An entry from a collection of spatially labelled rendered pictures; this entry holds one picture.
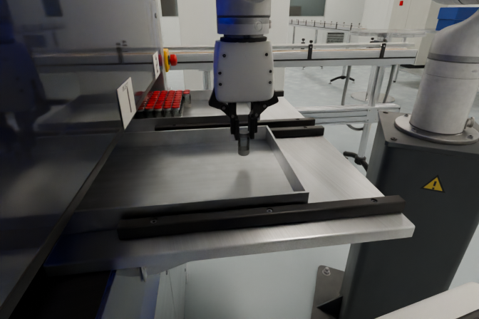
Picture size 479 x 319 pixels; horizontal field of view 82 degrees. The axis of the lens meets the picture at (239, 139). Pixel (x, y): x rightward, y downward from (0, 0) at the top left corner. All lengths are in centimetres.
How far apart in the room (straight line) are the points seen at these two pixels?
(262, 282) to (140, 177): 104
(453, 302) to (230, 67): 44
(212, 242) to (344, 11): 964
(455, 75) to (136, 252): 75
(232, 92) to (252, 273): 114
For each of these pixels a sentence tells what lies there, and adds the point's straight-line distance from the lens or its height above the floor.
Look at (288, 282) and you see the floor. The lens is 147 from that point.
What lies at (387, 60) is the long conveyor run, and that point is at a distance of 207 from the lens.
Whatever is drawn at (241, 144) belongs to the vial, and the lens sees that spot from 51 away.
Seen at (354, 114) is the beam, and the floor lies 50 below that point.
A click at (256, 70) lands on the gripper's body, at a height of 106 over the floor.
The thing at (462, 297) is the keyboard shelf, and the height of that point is 80.
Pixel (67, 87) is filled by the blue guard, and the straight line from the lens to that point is 29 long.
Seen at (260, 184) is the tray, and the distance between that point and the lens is 48.
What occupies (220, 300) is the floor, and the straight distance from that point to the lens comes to 140.
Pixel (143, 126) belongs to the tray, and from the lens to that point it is 71.
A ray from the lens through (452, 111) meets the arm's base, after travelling 84.
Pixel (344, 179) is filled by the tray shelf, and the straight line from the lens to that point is 53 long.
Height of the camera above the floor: 115
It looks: 25 degrees down
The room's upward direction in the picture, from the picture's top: straight up
